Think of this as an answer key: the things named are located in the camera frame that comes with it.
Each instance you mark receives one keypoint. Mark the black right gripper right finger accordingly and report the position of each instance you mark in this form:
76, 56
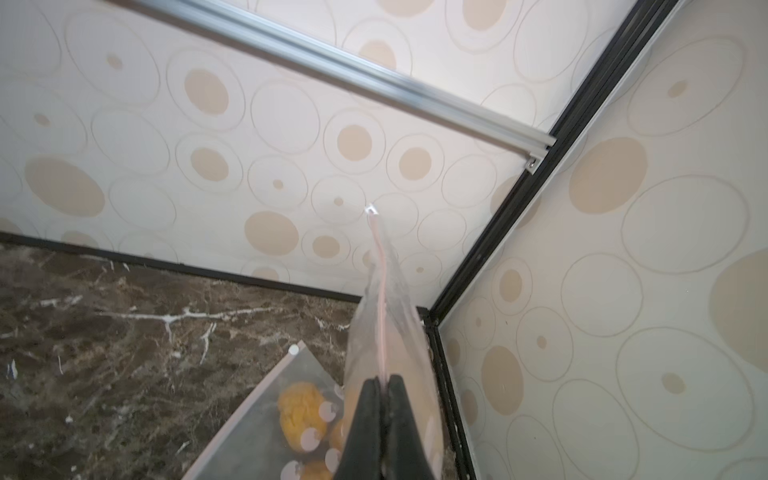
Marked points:
404, 456

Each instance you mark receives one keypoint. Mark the clear pink zipper bag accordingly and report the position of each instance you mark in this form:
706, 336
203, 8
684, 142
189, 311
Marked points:
251, 445

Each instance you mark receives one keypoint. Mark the black corner frame post right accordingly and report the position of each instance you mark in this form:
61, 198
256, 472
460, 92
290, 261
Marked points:
637, 31

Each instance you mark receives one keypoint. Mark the clear pink zipper bag spare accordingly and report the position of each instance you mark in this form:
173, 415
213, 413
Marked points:
387, 337

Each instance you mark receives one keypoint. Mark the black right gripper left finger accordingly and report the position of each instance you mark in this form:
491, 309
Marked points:
361, 458

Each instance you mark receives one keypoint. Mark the silver aluminium rail back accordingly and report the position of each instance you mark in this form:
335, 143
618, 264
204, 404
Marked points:
261, 37

